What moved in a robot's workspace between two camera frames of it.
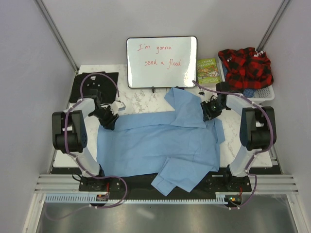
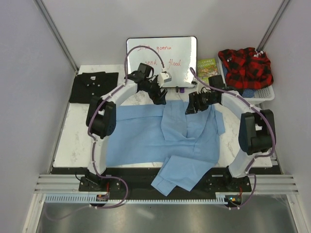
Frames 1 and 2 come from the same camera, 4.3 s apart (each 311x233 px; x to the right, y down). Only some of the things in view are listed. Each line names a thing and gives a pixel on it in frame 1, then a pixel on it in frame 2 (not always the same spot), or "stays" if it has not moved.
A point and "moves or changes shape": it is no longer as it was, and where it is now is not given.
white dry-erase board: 162,62 stays
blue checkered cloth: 249,92 stays
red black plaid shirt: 247,68 stays
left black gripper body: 106,117 to 151,86
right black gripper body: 212,108 to 203,95
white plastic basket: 261,94 stays
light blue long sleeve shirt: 178,146 moves or changes shape
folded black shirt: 108,91 stays
